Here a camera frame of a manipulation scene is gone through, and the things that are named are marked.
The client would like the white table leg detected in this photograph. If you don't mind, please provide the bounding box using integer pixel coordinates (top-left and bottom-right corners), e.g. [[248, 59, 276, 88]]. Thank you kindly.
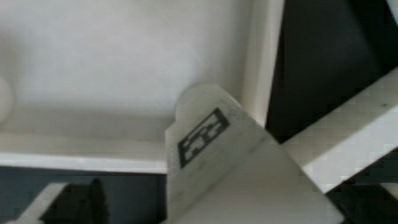
[[166, 84, 344, 224]]

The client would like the white square tabletop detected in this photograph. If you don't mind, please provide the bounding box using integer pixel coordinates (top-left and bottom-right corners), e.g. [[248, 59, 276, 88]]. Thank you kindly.
[[0, 0, 287, 174]]

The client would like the white U-shaped fence wall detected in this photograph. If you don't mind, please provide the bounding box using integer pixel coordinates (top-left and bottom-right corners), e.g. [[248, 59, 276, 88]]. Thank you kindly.
[[283, 68, 398, 192]]

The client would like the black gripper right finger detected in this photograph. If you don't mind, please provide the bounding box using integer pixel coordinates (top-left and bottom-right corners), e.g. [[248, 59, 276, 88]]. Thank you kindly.
[[328, 184, 398, 224]]

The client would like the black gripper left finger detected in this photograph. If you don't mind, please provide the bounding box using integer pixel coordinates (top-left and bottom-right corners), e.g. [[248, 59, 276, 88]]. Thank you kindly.
[[13, 178, 111, 224]]

